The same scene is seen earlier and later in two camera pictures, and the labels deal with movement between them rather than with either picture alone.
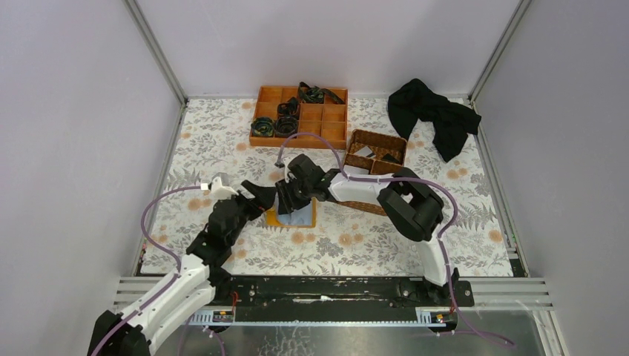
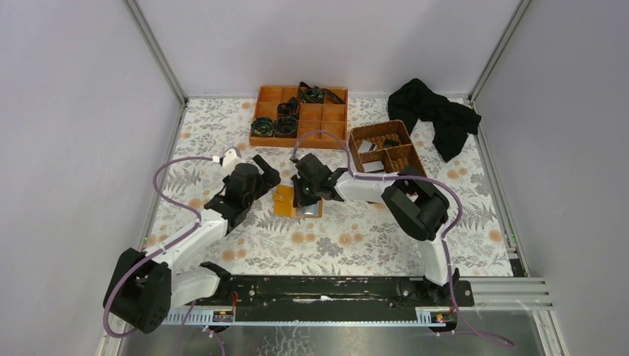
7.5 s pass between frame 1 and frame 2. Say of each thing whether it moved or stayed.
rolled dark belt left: stayed
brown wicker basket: moved
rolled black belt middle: stayed
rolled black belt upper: stayed
